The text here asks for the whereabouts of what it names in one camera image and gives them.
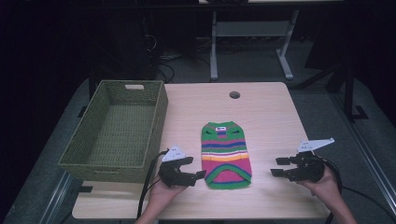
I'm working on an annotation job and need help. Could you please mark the black computer tower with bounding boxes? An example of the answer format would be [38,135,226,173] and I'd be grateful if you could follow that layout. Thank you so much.
[88,0,159,82]

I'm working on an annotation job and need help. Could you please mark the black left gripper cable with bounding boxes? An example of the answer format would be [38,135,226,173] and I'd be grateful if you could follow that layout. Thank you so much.
[135,148,171,220]

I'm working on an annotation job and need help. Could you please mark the bundle of floor cables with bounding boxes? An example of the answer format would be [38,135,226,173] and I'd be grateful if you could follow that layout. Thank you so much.
[156,35,213,84]

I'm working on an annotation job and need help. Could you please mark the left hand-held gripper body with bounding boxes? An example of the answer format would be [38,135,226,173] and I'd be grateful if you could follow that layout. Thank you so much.
[158,145,198,189]

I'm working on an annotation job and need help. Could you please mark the green woven basket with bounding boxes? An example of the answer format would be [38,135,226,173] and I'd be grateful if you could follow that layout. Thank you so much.
[58,79,169,184]

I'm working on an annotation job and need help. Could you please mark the person's right hand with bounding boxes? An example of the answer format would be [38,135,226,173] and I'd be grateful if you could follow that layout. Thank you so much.
[298,164,340,204]

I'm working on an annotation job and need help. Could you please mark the person's left hand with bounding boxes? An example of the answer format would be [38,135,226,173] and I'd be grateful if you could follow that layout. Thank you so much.
[148,175,189,214]

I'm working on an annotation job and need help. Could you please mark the striped knitted pet sweater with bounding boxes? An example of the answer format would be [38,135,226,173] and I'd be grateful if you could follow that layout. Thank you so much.
[200,120,253,190]

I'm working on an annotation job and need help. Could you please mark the grey metal desk frame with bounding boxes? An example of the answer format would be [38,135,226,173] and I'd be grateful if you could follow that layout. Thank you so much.
[209,8,301,81]

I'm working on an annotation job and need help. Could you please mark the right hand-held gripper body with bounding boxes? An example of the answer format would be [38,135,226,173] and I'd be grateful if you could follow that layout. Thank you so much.
[288,137,336,184]

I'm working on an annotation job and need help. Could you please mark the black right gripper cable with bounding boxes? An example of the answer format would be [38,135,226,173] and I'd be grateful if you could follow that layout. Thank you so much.
[320,157,396,224]

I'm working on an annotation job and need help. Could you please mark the black metal stand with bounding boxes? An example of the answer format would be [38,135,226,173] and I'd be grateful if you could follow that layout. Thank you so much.
[289,54,370,123]

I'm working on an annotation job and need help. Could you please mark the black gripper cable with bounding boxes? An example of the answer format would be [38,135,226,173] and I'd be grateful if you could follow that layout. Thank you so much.
[320,157,396,224]
[135,148,171,220]

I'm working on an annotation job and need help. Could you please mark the metal floor rail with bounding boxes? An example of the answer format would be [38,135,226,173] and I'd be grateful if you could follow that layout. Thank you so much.
[329,92,396,217]
[38,171,75,224]

